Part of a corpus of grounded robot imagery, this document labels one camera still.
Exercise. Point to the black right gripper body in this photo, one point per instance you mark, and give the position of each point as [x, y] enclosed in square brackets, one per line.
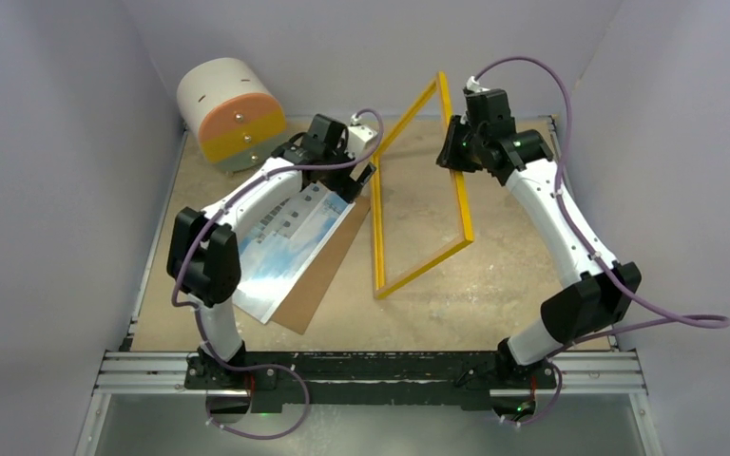
[476, 140]

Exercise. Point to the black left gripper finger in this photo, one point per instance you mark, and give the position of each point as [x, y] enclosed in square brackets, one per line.
[363, 178]
[345, 189]

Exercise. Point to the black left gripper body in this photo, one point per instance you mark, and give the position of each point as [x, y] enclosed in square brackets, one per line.
[341, 174]

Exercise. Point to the building and sky photo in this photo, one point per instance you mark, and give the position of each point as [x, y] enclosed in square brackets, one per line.
[282, 245]

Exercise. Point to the yellow wooden picture frame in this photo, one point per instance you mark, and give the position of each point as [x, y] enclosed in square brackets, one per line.
[383, 285]

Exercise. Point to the brown frame backing board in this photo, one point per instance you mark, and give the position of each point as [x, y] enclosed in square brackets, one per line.
[297, 310]

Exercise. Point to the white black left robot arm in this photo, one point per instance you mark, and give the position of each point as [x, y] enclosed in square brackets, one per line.
[204, 253]

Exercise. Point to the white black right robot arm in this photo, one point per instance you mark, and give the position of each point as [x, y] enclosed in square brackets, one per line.
[590, 299]

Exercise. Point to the white orange yellow drawer cabinet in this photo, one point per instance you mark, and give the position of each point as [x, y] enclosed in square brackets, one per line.
[234, 118]

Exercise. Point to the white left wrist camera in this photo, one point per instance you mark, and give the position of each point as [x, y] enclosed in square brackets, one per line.
[361, 139]

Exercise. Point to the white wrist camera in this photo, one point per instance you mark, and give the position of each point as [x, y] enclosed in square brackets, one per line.
[472, 86]
[361, 139]

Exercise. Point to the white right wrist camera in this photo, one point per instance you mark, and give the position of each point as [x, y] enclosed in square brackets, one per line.
[472, 86]

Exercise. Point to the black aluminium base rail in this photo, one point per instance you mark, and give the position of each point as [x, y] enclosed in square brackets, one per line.
[469, 380]

